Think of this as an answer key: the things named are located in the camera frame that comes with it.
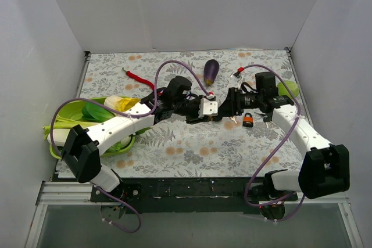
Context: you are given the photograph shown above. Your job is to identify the orange padlock black keys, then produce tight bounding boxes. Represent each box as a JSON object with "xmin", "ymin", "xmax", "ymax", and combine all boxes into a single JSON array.
[{"xmin": 262, "ymin": 114, "xmax": 271, "ymax": 129}]

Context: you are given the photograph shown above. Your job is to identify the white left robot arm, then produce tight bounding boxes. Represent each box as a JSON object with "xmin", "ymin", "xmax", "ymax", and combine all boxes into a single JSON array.
[{"xmin": 61, "ymin": 76, "xmax": 200, "ymax": 202}]

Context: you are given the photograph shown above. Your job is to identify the green lettuce leaf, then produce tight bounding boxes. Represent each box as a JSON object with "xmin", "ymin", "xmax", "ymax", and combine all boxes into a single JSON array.
[{"xmin": 106, "ymin": 127, "xmax": 151, "ymax": 153}]

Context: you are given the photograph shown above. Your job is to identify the yellow padlock keys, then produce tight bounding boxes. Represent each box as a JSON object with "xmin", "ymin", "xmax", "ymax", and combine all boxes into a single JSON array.
[{"xmin": 228, "ymin": 116, "xmax": 237, "ymax": 124}]

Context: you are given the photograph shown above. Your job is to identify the green tray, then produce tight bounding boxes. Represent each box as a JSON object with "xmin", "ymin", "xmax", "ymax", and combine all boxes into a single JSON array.
[{"xmin": 43, "ymin": 97, "xmax": 135, "ymax": 160}]

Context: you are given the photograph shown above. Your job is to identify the red chili pepper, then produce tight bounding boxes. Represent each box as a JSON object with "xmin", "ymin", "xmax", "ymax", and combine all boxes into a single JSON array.
[{"xmin": 122, "ymin": 68, "xmax": 155, "ymax": 90}]

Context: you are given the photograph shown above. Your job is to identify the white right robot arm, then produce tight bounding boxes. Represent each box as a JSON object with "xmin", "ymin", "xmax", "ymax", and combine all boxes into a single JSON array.
[{"xmin": 217, "ymin": 72, "xmax": 350, "ymax": 200}]

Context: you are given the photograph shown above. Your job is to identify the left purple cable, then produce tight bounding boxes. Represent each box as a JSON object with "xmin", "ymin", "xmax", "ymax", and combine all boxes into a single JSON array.
[{"xmin": 49, "ymin": 59, "xmax": 216, "ymax": 233}]

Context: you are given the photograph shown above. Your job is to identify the green bok choy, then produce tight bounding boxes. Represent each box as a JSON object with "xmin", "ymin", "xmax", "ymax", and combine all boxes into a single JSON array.
[{"xmin": 53, "ymin": 100, "xmax": 115, "ymax": 129}]

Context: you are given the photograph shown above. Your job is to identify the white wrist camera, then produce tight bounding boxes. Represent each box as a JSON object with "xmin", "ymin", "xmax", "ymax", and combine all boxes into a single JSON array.
[
  {"xmin": 198, "ymin": 98, "xmax": 219, "ymax": 118},
  {"xmin": 230, "ymin": 67, "xmax": 244, "ymax": 80}
]

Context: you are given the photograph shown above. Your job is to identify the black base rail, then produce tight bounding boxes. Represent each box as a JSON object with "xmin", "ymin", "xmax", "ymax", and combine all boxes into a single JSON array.
[{"xmin": 90, "ymin": 175, "xmax": 303, "ymax": 215}]

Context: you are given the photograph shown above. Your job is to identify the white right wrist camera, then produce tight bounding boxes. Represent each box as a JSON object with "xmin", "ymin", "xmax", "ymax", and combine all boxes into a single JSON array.
[{"xmin": 230, "ymin": 67, "xmax": 244, "ymax": 80}]

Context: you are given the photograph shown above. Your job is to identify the purple eggplant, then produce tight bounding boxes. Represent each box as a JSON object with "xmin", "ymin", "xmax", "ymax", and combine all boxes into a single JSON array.
[{"xmin": 203, "ymin": 59, "xmax": 220, "ymax": 86}]

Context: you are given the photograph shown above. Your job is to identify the aluminium frame rail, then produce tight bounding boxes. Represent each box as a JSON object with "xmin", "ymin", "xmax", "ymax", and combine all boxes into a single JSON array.
[{"xmin": 36, "ymin": 182, "xmax": 350, "ymax": 206}]

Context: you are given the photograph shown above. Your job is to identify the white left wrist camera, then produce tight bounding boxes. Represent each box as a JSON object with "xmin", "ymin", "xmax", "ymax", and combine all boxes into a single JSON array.
[{"xmin": 198, "ymin": 98, "xmax": 219, "ymax": 118}]

